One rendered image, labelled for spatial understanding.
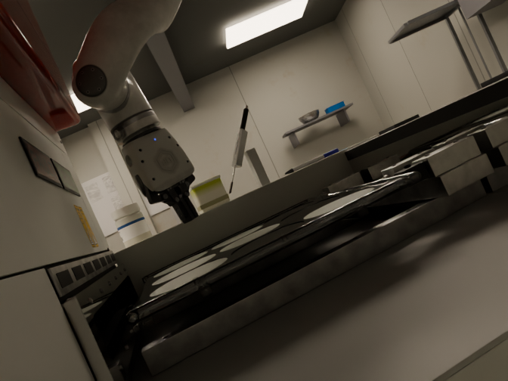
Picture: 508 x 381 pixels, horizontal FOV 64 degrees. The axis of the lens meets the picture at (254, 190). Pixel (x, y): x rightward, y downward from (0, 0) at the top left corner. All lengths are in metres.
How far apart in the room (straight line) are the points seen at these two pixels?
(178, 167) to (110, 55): 0.22
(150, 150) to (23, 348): 0.49
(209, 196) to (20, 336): 0.70
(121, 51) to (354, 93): 6.91
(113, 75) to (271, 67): 6.71
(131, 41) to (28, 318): 0.47
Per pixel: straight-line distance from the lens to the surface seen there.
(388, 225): 0.56
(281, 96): 7.20
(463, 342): 0.30
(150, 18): 0.72
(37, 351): 0.30
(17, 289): 0.31
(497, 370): 0.30
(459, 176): 0.59
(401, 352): 0.31
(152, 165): 0.71
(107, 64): 0.67
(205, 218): 0.83
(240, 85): 7.20
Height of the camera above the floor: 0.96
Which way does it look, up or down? level
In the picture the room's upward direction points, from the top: 24 degrees counter-clockwise
